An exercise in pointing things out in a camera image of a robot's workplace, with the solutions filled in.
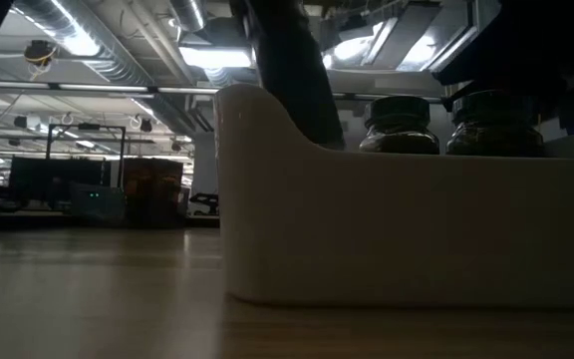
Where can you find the black metal gantry frame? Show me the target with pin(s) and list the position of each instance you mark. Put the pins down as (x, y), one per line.
(49, 149)

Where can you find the large spiral air duct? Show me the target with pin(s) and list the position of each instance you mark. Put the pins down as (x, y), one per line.
(112, 65)

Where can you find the small spiral air duct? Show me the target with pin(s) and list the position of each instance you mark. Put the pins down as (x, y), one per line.
(187, 12)

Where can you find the green-lid spice jar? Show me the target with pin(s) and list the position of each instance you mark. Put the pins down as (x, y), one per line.
(399, 124)
(496, 124)

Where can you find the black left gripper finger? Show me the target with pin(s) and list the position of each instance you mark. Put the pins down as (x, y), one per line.
(307, 100)

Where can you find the black background panel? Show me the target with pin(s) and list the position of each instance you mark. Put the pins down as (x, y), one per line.
(43, 179)

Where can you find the long ceiling light bar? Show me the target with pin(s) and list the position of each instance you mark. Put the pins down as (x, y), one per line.
(58, 86)

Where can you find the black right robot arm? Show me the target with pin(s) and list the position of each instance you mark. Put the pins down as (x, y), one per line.
(541, 35)

